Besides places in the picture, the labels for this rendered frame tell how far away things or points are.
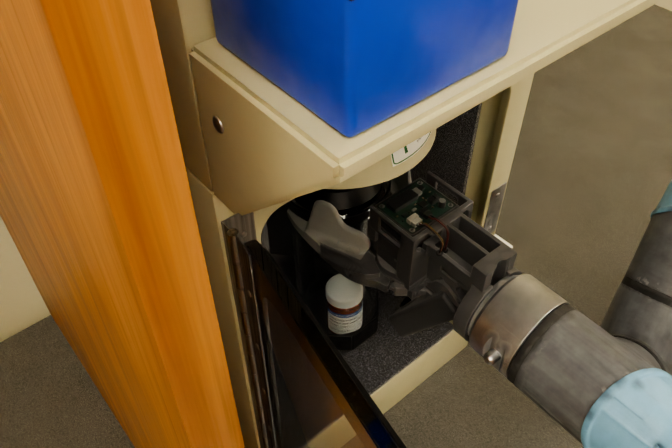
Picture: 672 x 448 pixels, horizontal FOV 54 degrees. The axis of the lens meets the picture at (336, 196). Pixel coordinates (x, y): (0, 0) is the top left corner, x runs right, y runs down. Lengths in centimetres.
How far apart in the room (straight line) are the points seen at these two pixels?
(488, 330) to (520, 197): 61
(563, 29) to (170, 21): 19
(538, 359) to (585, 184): 69
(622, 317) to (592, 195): 57
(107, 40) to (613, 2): 27
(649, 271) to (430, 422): 36
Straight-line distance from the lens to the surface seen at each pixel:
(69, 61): 20
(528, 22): 36
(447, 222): 53
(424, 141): 56
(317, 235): 60
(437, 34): 27
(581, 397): 49
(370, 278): 58
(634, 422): 49
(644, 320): 58
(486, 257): 51
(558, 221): 108
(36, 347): 96
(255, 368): 52
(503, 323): 51
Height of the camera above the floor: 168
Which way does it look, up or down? 44 degrees down
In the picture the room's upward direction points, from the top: straight up
